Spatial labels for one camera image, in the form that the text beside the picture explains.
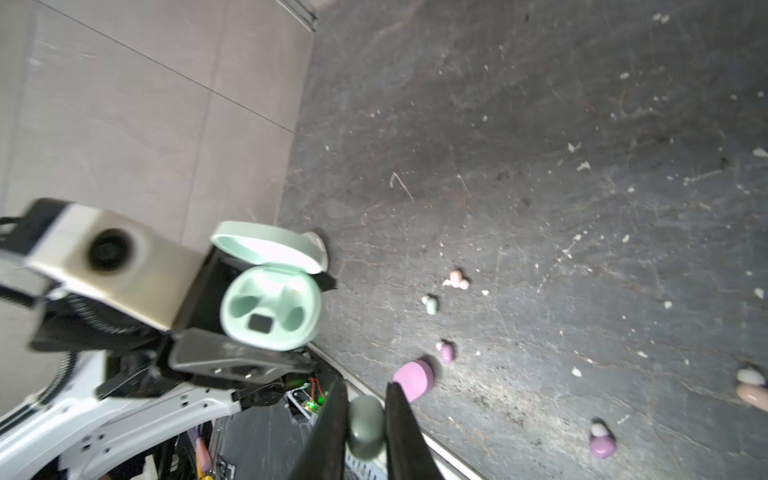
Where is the green earbud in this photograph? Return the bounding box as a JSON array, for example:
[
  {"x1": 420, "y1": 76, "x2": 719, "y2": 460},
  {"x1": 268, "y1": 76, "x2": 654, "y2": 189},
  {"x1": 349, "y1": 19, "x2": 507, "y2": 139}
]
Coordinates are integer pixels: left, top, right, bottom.
[
  {"x1": 347, "y1": 395, "x2": 386, "y2": 461},
  {"x1": 421, "y1": 295, "x2": 439, "y2": 316}
]

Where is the purple earbud right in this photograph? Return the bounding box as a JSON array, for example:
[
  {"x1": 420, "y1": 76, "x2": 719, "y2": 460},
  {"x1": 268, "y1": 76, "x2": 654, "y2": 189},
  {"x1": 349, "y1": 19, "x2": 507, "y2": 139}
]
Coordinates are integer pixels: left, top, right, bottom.
[{"x1": 589, "y1": 421, "x2": 618, "y2": 460}]

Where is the mint green earbud case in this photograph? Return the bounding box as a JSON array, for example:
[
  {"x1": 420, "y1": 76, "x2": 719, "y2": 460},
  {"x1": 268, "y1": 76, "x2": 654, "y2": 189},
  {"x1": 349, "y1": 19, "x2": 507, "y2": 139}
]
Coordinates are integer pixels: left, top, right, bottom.
[{"x1": 211, "y1": 221, "x2": 329, "y2": 352}]

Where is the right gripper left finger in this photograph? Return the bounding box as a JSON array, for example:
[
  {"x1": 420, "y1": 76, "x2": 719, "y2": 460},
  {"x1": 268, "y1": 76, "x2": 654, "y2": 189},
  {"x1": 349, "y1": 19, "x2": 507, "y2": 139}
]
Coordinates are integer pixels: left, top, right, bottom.
[{"x1": 288, "y1": 380, "x2": 348, "y2": 480}]

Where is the pink earbud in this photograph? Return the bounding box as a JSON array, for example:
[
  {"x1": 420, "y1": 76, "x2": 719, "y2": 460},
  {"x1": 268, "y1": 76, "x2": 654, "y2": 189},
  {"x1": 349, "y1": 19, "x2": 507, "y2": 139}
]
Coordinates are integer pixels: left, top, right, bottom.
[
  {"x1": 736, "y1": 367, "x2": 767, "y2": 387},
  {"x1": 442, "y1": 269, "x2": 470, "y2": 290}
]

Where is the purple earbud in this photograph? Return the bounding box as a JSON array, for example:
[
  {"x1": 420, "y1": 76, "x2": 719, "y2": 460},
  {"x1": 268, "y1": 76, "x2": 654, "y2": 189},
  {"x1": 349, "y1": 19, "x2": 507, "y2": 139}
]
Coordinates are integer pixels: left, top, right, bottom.
[
  {"x1": 589, "y1": 421, "x2": 618, "y2": 460},
  {"x1": 436, "y1": 340, "x2": 456, "y2": 364}
]

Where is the pink earbud right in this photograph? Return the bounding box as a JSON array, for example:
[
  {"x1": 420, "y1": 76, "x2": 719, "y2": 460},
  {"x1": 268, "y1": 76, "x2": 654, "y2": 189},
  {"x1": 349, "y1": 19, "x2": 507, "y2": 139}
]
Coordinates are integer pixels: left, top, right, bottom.
[{"x1": 736, "y1": 367, "x2": 767, "y2": 387}]

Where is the purple earbud left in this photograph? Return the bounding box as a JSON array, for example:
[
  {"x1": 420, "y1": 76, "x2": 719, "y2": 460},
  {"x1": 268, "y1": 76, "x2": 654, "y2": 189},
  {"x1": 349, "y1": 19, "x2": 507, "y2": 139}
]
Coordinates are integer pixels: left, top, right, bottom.
[{"x1": 436, "y1": 340, "x2": 456, "y2": 364}]

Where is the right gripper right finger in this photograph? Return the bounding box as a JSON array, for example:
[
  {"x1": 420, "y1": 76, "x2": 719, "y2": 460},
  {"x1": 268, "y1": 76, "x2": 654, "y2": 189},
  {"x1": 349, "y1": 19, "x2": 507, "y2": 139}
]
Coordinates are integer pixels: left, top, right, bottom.
[{"x1": 385, "y1": 382, "x2": 444, "y2": 480}]

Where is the purple earbud case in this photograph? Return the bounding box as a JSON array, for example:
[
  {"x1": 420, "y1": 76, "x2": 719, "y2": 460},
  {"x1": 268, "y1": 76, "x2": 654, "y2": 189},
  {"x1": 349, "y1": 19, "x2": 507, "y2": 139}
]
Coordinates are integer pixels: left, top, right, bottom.
[{"x1": 393, "y1": 360, "x2": 434, "y2": 403}]

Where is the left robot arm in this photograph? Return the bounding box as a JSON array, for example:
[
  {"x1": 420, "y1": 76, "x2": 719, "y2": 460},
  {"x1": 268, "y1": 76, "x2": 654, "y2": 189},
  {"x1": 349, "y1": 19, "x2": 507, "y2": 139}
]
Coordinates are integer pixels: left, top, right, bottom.
[{"x1": 1, "y1": 250, "x2": 319, "y2": 479}]

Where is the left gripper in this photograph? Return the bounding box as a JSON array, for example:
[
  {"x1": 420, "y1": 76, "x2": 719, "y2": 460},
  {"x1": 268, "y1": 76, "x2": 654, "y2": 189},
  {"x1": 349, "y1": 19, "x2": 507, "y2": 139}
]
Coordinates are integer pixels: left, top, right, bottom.
[{"x1": 96, "y1": 248, "x2": 318, "y2": 399}]

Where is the pink earbud case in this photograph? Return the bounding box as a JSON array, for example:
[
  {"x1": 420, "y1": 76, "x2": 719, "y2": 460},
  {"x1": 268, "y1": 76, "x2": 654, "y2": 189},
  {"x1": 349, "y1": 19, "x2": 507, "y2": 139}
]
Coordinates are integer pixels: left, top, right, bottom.
[{"x1": 736, "y1": 383, "x2": 768, "y2": 412}]

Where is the pink earbud left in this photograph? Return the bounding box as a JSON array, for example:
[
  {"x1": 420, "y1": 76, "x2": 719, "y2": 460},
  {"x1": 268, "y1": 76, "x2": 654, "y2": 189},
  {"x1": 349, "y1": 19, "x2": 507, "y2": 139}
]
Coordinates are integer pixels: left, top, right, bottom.
[{"x1": 442, "y1": 269, "x2": 470, "y2": 290}]

